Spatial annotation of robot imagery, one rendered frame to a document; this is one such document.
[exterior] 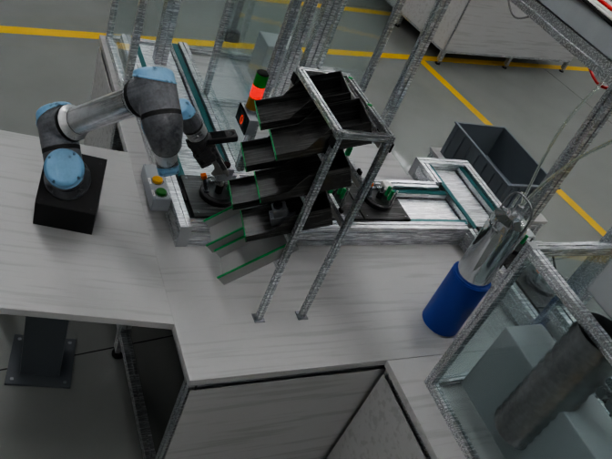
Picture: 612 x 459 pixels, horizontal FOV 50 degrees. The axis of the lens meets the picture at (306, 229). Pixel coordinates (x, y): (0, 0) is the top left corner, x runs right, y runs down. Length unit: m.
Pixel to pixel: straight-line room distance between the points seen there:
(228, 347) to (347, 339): 0.45
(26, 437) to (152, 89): 1.59
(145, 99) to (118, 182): 0.82
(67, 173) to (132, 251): 0.41
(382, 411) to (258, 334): 0.55
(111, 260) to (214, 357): 0.51
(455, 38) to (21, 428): 5.79
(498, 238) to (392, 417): 0.73
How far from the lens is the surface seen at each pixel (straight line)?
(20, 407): 3.02
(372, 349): 2.43
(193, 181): 2.61
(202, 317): 2.27
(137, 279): 2.33
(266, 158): 2.13
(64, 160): 2.18
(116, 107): 2.03
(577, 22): 1.92
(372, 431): 2.57
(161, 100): 1.91
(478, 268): 2.43
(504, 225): 2.33
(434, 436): 2.32
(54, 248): 2.39
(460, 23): 7.28
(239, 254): 2.25
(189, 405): 2.23
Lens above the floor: 2.53
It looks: 37 degrees down
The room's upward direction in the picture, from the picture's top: 24 degrees clockwise
